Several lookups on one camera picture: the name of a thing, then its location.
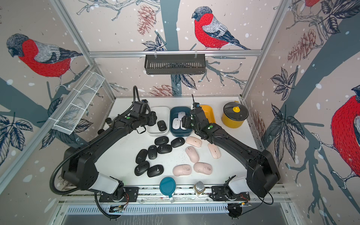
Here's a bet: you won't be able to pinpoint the yellow storage box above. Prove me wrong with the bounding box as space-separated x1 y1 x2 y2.
201 105 216 123

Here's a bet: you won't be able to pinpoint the white storage box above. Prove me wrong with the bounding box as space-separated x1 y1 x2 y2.
146 106 170 137

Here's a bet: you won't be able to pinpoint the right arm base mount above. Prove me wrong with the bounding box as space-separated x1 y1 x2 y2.
209 175 251 202

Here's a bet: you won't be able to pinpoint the teal round lid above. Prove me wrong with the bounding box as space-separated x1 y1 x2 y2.
159 177 176 203

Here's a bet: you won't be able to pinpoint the white wire mesh shelf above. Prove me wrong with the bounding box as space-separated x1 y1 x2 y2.
52 71 105 135

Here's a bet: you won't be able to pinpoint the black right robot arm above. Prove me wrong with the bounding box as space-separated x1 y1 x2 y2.
182 103 280 198

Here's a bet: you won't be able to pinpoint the yellow pot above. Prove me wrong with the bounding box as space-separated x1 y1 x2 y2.
221 101 249 128

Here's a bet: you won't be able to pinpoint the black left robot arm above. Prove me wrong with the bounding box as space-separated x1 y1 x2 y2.
49 86 157 198

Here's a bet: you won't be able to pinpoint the spice jar brown contents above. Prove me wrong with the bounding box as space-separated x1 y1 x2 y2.
97 129 105 135

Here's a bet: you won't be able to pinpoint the pink mouse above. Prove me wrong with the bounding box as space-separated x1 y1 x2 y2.
172 164 192 176
193 162 212 175
186 136 202 148
185 146 200 163
208 143 221 159

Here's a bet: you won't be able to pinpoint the pink mouse top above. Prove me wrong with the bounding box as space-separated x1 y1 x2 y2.
186 136 202 148

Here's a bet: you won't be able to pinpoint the teal storage box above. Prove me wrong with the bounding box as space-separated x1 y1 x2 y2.
170 106 192 137

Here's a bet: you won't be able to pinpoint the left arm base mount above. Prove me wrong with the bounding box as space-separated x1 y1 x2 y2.
99 187 139 203

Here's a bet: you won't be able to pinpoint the spice jar dark lid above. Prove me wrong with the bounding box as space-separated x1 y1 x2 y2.
105 118 112 126

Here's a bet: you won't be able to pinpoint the black hanging wire basket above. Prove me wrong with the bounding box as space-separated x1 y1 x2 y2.
144 54 206 75

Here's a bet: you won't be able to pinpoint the black mouse small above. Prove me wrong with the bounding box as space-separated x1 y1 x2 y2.
148 145 158 160

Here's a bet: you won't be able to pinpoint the glass lid yellow knob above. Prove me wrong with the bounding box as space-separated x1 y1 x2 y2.
223 102 249 122

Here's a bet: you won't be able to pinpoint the glass jar silver lid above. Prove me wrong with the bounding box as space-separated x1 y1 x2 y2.
193 181 205 197

